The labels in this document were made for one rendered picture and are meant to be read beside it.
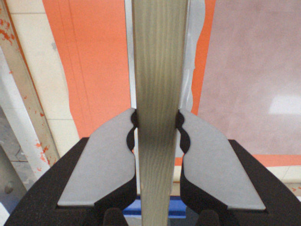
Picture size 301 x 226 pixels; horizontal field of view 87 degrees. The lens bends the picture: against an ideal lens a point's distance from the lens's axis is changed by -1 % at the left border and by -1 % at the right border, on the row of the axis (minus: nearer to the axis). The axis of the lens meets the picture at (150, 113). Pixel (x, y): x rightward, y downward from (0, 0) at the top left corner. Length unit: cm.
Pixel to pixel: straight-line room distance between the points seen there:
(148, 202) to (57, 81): 22
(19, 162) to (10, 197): 183
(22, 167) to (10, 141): 34
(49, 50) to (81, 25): 6
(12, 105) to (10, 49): 8
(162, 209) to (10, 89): 26
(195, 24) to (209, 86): 9
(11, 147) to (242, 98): 206
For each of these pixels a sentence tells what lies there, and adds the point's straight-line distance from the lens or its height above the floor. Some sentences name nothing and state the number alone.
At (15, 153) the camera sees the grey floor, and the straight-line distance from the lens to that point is 217.
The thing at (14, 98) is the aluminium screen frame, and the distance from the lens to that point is 31.
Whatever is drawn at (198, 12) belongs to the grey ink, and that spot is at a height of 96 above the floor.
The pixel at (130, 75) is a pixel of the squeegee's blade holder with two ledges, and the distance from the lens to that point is 17.
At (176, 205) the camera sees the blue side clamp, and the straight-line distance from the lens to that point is 39.
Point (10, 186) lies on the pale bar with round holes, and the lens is 43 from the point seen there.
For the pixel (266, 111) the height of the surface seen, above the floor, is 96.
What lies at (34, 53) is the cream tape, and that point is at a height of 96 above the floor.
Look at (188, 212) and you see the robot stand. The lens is 72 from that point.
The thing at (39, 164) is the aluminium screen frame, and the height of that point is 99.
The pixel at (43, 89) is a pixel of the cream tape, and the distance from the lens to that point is 32.
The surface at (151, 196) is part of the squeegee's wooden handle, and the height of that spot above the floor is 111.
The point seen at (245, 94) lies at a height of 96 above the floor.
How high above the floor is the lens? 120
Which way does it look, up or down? 61 degrees down
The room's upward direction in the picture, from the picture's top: 178 degrees counter-clockwise
